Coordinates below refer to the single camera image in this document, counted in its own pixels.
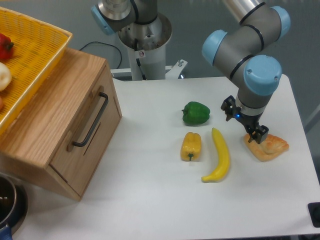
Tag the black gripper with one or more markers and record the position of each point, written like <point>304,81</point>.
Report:
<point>250,122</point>

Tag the wooden top drawer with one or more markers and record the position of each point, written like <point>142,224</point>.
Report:
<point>85,143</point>

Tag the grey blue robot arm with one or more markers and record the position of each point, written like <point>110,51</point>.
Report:
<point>237,55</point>

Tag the wooden drawer cabinet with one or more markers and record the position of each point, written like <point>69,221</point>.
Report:
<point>30,143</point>

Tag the golden pastry bread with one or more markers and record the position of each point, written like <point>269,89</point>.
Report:
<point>272,147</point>

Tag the yellow banana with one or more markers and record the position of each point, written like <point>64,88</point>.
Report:
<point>224,159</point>

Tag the green bell pepper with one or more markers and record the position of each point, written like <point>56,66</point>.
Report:
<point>195,113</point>

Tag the yellow bell pepper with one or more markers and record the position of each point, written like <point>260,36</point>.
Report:
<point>191,147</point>

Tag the black corner device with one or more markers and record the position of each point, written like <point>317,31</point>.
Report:
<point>314,212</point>

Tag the yellow plastic basket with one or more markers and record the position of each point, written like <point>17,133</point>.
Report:
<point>38,47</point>

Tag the white round vegetable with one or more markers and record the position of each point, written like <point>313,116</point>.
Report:
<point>5,76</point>

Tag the dark metal pot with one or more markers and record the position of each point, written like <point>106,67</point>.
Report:
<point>13,206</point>

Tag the red bell pepper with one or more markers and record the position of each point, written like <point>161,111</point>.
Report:
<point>6,47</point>

